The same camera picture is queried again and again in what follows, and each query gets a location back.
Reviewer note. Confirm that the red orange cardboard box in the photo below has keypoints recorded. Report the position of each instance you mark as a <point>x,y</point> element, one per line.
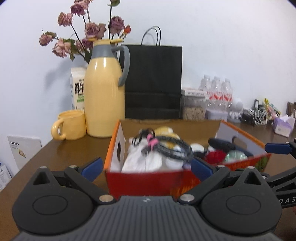
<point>166,181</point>

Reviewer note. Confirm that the white jar lid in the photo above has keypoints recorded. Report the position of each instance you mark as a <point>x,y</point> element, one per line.
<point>197,148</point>

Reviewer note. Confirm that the yellow white plush paw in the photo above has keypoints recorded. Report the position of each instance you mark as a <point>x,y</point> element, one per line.
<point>168,132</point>

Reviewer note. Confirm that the white booklet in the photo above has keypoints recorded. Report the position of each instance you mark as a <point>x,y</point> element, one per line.
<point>23,149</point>

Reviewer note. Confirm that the white round jar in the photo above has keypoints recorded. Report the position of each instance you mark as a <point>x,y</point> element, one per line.
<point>174,164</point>

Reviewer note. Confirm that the dried pink flower bouquet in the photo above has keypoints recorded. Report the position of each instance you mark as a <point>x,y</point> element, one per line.
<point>115,29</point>

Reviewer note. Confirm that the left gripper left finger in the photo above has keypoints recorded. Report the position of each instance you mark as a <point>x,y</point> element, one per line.
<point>81,178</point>

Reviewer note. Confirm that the left water bottle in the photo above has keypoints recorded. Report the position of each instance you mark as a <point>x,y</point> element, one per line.
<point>205,84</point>

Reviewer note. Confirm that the small grey tin box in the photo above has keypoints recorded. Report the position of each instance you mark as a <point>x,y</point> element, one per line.
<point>218,115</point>

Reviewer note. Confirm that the right water bottle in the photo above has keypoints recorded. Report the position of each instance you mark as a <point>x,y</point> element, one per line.
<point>227,93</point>

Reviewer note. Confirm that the yellow thermos jug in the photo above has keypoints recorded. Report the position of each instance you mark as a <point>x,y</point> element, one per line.
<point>104,87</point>

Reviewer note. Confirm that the navy blue pouch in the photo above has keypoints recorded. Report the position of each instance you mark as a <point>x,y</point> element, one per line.
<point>223,145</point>

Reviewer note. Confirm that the yellow ceramic mug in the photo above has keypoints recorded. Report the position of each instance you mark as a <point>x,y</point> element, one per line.
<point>70,126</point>

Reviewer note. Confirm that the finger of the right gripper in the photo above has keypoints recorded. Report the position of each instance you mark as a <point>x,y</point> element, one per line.
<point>287,148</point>

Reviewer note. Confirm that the clear snack container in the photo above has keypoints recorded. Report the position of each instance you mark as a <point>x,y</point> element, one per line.
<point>193,104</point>

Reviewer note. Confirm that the water bottle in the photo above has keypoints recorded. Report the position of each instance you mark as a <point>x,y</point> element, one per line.
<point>216,93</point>
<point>205,84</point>
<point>227,93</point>

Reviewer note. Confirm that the colourful snack packet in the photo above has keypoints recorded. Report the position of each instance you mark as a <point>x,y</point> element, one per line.
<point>271,109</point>

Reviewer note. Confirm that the black paper bag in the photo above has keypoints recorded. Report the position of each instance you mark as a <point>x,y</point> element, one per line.
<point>153,85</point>

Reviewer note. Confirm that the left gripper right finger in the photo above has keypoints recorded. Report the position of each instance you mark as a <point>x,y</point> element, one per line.
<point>211,177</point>

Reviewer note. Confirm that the white milk carton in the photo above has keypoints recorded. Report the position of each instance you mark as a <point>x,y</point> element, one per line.
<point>77,87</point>

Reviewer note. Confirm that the white cloth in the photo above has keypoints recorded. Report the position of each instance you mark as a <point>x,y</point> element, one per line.
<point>137,162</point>

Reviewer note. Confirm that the white robot figurine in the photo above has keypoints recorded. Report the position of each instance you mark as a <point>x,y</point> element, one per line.
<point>236,111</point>

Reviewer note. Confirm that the middle water bottle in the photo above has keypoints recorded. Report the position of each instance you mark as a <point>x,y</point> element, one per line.
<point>216,93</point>

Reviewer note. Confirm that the red fabric item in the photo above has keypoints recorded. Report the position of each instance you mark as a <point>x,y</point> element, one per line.
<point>215,157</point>

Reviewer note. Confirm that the purple white tissue box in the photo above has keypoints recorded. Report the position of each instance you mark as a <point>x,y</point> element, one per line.
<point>284,125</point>

